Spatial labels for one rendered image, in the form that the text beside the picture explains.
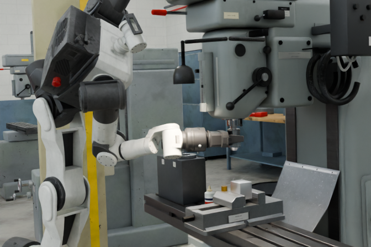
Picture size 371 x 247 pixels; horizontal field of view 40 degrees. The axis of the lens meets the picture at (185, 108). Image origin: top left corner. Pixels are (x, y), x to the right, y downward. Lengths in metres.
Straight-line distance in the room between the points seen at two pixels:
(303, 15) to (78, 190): 1.12
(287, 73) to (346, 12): 0.31
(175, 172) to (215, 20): 0.75
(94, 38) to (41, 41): 1.54
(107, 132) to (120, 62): 0.26
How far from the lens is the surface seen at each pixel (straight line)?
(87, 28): 1.87
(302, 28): 1.95
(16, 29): 10.80
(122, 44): 1.87
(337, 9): 1.76
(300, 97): 1.92
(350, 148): 2.02
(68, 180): 2.12
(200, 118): 9.18
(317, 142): 2.10
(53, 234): 2.20
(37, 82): 2.16
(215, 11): 1.74
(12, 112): 10.71
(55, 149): 2.10
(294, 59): 1.90
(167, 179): 2.27
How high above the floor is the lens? 1.45
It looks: 3 degrees down
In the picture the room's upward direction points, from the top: 2 degrees counter-clockwise
